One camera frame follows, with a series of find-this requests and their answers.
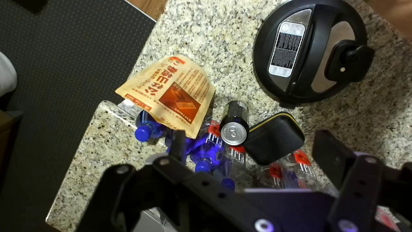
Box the orange snack bag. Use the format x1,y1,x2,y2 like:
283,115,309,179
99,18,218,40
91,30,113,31
114,54,216,139

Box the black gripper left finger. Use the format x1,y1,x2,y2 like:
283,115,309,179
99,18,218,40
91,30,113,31
75,128,258,232

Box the white lined trash bin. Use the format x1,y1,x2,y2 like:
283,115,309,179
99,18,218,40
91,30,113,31
0,50,19,98

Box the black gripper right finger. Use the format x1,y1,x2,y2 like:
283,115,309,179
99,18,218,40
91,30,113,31
311,128,412,232

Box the black soda can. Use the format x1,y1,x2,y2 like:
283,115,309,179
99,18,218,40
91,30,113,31
218,101,251,147

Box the black dotted floor mat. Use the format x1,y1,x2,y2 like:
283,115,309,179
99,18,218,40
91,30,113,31
0,0,158,232

